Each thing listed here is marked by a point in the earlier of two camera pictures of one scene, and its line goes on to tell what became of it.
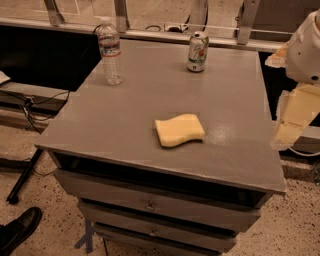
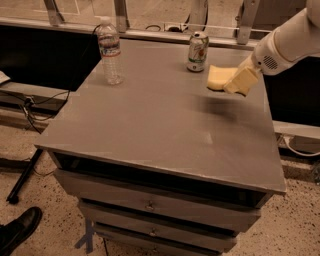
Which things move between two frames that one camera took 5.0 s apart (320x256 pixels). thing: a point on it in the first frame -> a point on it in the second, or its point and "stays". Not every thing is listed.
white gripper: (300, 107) -> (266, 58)
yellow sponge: (179, 130) -> (218, 76)
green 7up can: (198, 52) stays
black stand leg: (13, 196) stays
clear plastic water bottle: (110, 47) stays
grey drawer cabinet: (188, 199) stays
